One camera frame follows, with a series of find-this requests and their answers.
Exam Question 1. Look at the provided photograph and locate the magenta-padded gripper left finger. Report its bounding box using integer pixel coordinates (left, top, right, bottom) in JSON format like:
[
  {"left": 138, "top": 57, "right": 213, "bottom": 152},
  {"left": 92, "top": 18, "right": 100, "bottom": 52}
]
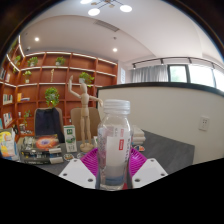
[{"left": 58, "top": 148, "right": 99, "bottom": 190}]

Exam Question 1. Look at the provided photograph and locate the stack of white books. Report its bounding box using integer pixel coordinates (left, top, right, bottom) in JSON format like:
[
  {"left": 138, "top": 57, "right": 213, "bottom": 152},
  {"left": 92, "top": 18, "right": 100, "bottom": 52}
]
[{"left": 131, "top": 124, "right": 147, "bottom": 146}]

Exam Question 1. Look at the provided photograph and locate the stack of dark books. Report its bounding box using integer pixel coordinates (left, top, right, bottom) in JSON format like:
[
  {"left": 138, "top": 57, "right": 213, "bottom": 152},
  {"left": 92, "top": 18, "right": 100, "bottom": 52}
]
[{"left": 18, "top": 133, "right": 65, "bottom": 166}]

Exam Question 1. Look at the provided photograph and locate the ceiling air vent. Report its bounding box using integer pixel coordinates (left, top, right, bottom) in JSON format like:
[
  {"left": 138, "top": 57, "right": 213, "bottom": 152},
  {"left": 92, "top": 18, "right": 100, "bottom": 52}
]
[{"left": 93, "top": 19, "right": 121, "bottom": 33}]

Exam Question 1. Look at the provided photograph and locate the clear plastic water bottle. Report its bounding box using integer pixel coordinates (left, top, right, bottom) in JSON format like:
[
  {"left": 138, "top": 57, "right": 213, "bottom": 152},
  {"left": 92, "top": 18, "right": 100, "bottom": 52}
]
[{"left": 97, "top": 98, "right": 133, "bottom": 192}]

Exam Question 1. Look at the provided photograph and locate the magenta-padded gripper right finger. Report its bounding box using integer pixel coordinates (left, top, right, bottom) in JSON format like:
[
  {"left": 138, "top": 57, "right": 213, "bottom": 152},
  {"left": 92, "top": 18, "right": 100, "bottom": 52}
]
[{"left": 128, "top": 147, "right": 169, "bottom": 190}]

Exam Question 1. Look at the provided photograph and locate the white wall socket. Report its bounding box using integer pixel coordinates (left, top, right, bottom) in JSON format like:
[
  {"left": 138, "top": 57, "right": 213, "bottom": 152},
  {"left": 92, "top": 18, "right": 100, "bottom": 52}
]
[{"left": 198, "top": 115, "right": 211, "bottom": 132}]

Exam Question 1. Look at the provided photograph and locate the orange wooden shelf unit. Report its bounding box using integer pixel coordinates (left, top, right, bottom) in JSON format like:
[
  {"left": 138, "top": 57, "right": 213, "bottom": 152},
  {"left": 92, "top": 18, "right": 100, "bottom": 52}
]
[{"left": 0, "top": 34, "right": 119, "bottom": 134}]

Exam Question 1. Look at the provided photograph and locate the tan chair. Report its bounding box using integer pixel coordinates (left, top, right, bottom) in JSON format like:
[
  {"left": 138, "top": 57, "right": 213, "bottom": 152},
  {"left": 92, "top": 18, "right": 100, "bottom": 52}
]
[{"left": 69, "top": 106, "right": 102, "bottom": 141}]

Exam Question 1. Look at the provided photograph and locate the black ceiling track rail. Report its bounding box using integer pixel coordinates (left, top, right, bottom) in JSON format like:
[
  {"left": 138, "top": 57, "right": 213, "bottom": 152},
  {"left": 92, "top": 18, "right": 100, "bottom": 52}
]
[{"left": 131, "top": 56, "right": 224, "bottom": 70}]

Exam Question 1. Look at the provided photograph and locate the tall green-white carton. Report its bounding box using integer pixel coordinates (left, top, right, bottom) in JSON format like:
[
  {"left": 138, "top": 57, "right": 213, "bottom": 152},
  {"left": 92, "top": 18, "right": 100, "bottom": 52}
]
[{"left": 63, "top": 124, "right": 78, "bottom": 154}]

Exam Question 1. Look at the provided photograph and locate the branched ceiling light fixture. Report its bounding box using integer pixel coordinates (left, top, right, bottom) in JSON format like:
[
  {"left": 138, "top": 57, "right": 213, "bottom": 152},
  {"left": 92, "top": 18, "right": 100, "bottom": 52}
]
[{"left": 79, "top": 0, "right": 133, "bottom": 17}]

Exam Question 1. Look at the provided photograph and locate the chair with dark jacket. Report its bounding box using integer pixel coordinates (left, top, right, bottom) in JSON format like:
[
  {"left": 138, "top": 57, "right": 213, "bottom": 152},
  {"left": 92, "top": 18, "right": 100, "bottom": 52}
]
[{"left": 34, "top": 107, "right": 66, "bottom": 144}]

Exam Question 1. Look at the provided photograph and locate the round printed sticker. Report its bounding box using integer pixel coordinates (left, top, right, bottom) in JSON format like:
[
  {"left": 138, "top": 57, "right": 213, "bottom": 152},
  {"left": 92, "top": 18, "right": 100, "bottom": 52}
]
[{"left": 63, "top": 153, "right": 75, "bottom": 162}]

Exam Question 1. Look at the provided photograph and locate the window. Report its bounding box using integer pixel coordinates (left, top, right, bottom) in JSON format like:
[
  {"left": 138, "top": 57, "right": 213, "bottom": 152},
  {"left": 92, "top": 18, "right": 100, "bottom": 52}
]
[{"left": 167, "top": 63, "right": 224, "bottom": 92}]

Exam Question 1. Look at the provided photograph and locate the grey curtain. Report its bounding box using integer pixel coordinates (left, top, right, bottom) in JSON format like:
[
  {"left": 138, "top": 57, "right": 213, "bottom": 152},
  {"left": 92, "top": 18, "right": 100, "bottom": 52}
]
[{"left": 131, "top": 64, "right": 169, "bottom": 84}]

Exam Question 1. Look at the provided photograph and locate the wooden artist mannequin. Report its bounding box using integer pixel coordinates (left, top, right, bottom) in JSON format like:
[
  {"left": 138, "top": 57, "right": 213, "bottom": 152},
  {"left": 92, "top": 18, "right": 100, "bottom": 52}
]
[{"left": 67, "top": 74, "right": 104, "bottom": 154}]

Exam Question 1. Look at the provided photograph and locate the small green-white box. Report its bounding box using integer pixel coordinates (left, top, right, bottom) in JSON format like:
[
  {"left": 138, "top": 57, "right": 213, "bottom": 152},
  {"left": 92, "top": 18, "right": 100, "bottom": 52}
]
[{"left": 92, "top": 135, "right": 100, "bottom": 148}]

